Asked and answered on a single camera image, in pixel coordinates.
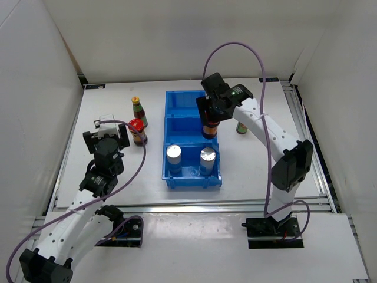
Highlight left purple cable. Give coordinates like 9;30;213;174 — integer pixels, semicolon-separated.
5;119;148;283

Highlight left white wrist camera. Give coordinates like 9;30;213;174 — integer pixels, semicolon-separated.
94;114;119;140

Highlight yellow-cap sauce bottle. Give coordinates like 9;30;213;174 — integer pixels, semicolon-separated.
236;122;248;134
131;96;148;127

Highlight red-lid sauce jar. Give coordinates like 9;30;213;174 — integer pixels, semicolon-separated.
128;119;148;146
201;118;220;140

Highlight black corner label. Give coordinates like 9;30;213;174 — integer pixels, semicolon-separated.
259;77;280;83
85;84;106;90

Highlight blue three-compartment plastic bin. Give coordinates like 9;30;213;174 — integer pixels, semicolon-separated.
162;90;222;189

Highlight left aluminium side rail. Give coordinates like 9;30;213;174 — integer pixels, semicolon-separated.
39;88;84;216

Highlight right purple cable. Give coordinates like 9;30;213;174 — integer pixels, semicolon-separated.
202;42;312;242

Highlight left black corner label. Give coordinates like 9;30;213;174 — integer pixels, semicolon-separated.
85;84;106;90

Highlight aluminium side rail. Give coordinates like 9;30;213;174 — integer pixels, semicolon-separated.
280;81;342;213
39;88;84;216

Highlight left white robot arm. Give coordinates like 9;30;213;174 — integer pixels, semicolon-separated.
19;121;130;282

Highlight aluminium front rail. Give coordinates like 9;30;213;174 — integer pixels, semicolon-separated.
47;195;334;214

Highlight purple cable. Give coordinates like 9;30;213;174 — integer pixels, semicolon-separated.
5;119;148;283
202;42;312;242

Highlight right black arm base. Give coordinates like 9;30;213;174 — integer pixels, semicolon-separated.
241;217;304;249

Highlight silver-top shaker can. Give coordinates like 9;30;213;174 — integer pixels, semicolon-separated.
199;147;216;176
166;144;182;174

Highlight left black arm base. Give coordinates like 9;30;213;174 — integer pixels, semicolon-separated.
96;215;144;248

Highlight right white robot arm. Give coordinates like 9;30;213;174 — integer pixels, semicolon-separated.
196;73;313;236

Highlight right aluminium side rail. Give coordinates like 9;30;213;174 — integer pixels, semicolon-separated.
280;81;342;213

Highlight right black corner label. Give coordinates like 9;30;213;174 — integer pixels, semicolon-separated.
259;77;280;83

